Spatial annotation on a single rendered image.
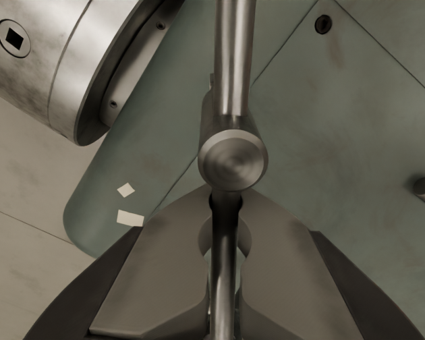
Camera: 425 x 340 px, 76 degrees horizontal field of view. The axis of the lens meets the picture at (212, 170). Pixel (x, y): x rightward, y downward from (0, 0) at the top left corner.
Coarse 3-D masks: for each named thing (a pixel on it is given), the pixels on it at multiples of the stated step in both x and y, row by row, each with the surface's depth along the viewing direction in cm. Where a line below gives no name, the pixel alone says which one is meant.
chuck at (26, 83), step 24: (0, 0) 25; (24, 0) 25; (48, 0) 25; (72, 0) 25; (24, 24) 25; (48, 24) 25; (72, 24) 25; (0, 48) 27; (48, 48) 26; (0, 72) 29; (24, 72) 28; (48, 72) 27; (0, 96) 35; (24, 96) 31; (48, 96) 29; (48, 120) 33
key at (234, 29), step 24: (216, 0) 8; (240, 0) 7; (216, 24) 8; (240, 24) 8; (216, 48) 8; (240, 48) 8; (216, 72) 9; (240, 72) 8; (216, 96) 9; (240, 96) 9; (216, 192) 11; (240, 192) 11; (216, 216) 11; (216, 240) 12; (216, 264) 12; (216, 288) 13; (216, 312) 13; (216, 336) 13
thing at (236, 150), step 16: (208, 96) 12; (208, 112) 10; (208, 128) 9; (224, 128) 8; (240, 128) 8; (256, 128) 9; (208, 144) 8; (224, 144) 8; (240, 144) 8; (256, 144) 8; (208, 160) 8; (224, 160) 8; (240, 160) 8; (256, 160) 8; (208, 176) 8; (224, 176) 8; (240, 176) 8; (256, 176) 8
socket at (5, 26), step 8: (0, 24) 26; (8, 24) 26; (16, 24) 26; (0, 32) 26; (8, 32) 26; (16, 32) 26; (24, 32) 26; (8, 40) 27; (16, 40) 27; (24, 40) 26; (8, 48) 27; (16, 48) 27; (24, 48) 27; (16, 56) 27; (24, 56) 27
